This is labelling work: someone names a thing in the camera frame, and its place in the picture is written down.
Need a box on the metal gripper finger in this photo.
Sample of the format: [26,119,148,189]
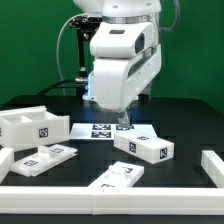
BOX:
[118,111,132,129]

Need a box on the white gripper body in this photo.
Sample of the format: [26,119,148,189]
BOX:
[93,46,161,113]

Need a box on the white cabinet box with tags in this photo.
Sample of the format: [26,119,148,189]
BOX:
[114,129,174,164]

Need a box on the white cabinet door with knob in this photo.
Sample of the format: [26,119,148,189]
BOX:
[89,161,144,188]

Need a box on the white cabinet body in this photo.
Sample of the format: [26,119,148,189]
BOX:
[0,106,70,151]

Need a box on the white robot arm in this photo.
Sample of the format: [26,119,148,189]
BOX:
[73,0,164,129]

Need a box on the white cabinet door left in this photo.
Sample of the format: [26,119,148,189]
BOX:
[10,144,78,177]

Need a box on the white tag sheet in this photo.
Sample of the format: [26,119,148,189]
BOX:
[70,123,157,140]

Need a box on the black cable bundle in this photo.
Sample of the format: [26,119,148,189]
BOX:
[37,78,90,97]

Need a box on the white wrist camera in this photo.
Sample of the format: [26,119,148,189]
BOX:
[90,22,154,59]

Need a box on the grey cable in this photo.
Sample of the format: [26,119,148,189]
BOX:
[55,13,88,96]

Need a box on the white front wall rail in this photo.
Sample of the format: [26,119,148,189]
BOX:
[0,186,224,215]

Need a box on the white right wall block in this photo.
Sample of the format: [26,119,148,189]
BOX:
[201,150,224,188]

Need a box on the white wall block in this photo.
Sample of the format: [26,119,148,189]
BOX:
[201,150,224,188]
[0,148,14,184]

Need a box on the white left wall block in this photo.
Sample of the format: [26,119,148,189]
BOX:
[0,148,14,184]

